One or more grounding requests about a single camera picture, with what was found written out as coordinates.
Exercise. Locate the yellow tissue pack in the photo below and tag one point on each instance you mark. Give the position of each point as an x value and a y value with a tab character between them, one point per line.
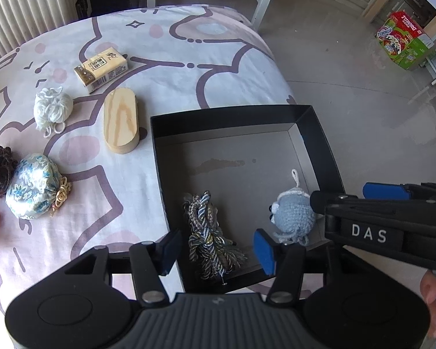
101	71

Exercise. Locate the grey crocheted toy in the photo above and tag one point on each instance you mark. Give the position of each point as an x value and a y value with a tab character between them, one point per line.
292	214

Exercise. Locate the red green drinks carton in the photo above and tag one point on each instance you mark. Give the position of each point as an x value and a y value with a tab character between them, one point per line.
403	41

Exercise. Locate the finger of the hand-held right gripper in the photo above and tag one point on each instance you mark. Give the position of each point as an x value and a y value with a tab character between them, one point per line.
385	191
319	201

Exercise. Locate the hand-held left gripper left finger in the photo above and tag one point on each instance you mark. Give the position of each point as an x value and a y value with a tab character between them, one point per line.
171	252

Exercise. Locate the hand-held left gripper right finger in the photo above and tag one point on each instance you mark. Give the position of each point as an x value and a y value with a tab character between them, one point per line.
264	254

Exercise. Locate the white ribbed suitcase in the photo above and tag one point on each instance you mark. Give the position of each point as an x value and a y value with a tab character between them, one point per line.
21	11

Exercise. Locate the white yarn ball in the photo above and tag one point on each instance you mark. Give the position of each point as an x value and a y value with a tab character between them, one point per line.
52	111

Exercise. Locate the oval wooden block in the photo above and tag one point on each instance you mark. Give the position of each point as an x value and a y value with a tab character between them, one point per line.
121	121

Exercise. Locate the black cardboard box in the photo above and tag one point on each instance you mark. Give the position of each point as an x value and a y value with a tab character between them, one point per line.
221	174

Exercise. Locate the person's right hand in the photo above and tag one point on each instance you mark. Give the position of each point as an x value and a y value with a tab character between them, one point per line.
434	300

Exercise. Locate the blue floral fabric pouch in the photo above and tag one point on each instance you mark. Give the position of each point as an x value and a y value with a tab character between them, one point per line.
32	191

